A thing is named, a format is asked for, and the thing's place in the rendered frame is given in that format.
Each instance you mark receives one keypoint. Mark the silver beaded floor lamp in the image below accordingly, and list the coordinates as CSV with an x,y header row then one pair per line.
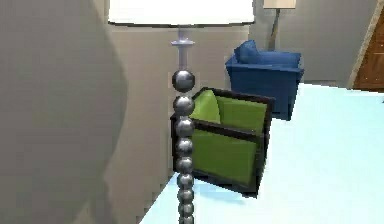
x,y
183,81

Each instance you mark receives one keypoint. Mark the thin-pole white-shade floor lamp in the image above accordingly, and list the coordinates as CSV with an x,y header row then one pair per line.
x,y
275,26

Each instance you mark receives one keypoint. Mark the green black-framed armchair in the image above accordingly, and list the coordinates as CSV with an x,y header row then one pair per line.
x,y
230,146

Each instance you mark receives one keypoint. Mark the blue armchair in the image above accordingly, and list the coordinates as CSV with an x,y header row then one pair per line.
x,y
266,80

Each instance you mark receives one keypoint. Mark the brown wooden door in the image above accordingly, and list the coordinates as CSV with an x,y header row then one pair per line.
x,y
371,63

